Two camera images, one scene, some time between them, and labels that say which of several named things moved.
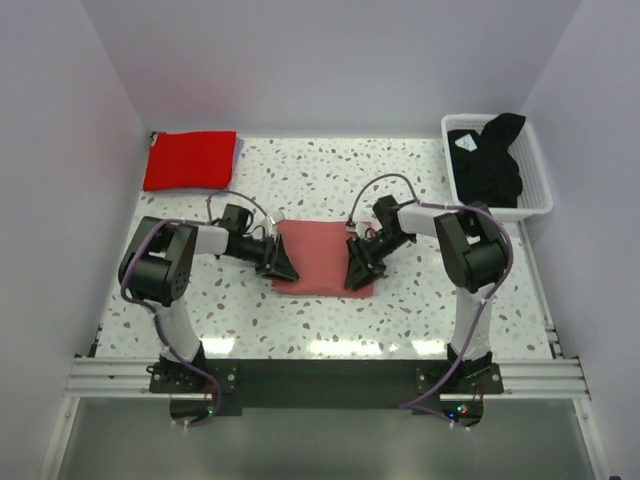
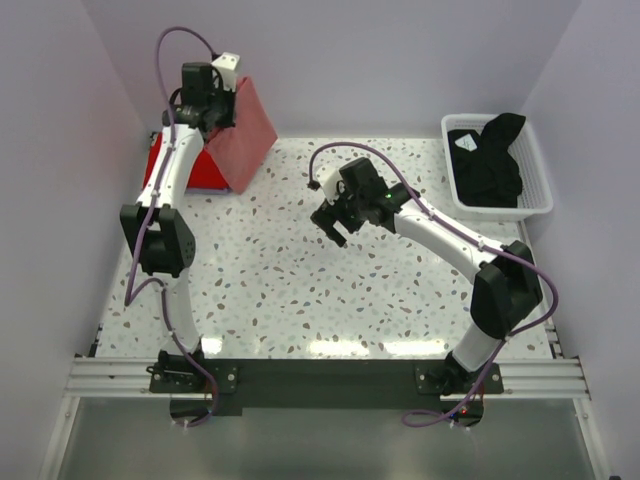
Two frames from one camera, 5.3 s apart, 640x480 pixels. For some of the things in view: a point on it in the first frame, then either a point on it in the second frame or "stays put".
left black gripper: x=275 y=263 -> x=227 y=121
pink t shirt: x=318 y=251 -> x=240 y=149
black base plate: x=203 y=392 stays put
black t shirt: x=486 y=172 stays put
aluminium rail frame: x=94 y=377 stays put
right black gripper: x=364 y=268 -> x=327 y=216
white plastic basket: x=535 y=199 stays put
